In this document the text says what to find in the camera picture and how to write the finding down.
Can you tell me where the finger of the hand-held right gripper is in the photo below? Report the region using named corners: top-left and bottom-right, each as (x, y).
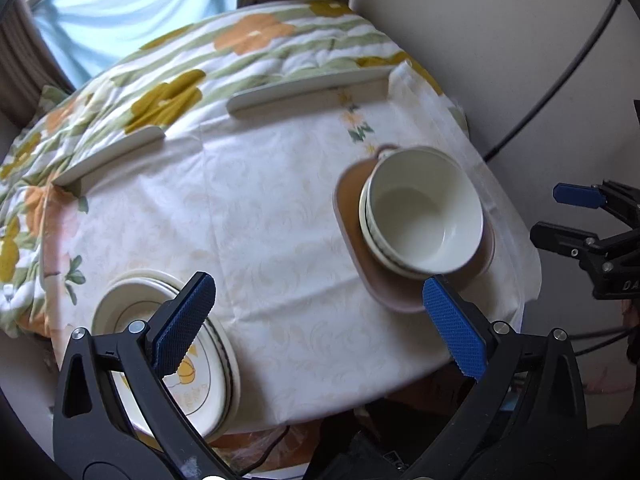
top-left (552, 180), bottom-right (640, 231)
top-left (530, 221), bottom-right (603, 261)

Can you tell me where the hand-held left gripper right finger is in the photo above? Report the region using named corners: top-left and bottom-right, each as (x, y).
top-left (400, 275), bottom-right (588, 480)

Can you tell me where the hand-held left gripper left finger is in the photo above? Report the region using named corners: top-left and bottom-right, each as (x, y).
top-left (52, 271), bottom-right (236, 480)

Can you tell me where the small cartoon print plate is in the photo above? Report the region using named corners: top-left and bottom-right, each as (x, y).
top-left (94, 280), bottom-right (230, 423)

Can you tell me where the large yellow patterned plate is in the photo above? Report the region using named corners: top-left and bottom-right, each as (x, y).
top-left (100, 270), bottom-right (242, 445)

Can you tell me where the white floral tablecloth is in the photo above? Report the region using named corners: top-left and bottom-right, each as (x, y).
top-left (42, 62), bottom-right (543, 436)

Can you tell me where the floral quilted blanket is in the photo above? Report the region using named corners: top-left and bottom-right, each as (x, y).
top-left (0, 0), bottom-right (468, 338)

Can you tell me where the light blue curtain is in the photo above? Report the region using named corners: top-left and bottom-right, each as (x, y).
top-left (30, 0), bottom-right (241, 91)

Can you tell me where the black cable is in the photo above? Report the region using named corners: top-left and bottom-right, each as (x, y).
top-left (484, 0), bottom-right (626, 161)
top-left (570, 325), bottom-right (636, 356)

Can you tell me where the white table edge rail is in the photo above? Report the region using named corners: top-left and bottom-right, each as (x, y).
top-left (51, 127), bottom-right (165, 188)
top-left (227, 66), bottom-right (391, 118)

